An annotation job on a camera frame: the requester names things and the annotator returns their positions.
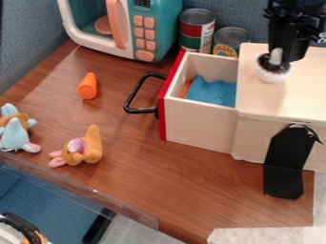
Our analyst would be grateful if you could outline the yellow plush animal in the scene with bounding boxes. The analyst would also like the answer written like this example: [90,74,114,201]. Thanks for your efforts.
[47,123,105,169]

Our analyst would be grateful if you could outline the red and green can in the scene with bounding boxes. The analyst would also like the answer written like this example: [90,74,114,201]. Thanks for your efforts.
[176,8,217,54]

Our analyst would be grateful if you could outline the orange toy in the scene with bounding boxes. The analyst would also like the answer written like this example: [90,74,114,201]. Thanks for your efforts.
[178,77,195,99]

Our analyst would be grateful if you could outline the yellow label can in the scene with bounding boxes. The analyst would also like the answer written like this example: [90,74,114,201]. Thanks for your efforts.
[211,26,253,59]

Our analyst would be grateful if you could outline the black and white plush toy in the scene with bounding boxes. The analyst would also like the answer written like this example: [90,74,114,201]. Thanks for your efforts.
[253,52,294,84]

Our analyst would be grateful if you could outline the drawer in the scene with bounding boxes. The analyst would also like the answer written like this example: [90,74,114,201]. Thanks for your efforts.
[122,49,241,155]

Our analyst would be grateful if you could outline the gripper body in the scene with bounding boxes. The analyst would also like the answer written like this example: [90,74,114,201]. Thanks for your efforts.
[266,16,314,65]

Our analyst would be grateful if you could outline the toy microwave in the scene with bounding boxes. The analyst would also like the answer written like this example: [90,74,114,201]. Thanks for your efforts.
[55,0,185,64]

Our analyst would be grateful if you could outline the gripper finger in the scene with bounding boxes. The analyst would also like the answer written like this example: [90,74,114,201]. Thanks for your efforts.
[270,47,286,67]

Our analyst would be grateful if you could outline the blue plush animal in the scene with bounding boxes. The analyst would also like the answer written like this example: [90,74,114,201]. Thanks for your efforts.
[0,102,44,154]

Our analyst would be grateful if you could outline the blue cloth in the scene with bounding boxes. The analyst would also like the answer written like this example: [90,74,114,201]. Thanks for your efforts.
[183,74,238,109]

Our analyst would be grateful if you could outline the orange toy carrot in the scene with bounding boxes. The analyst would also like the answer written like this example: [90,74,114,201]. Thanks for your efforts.
[76,71,100,101]

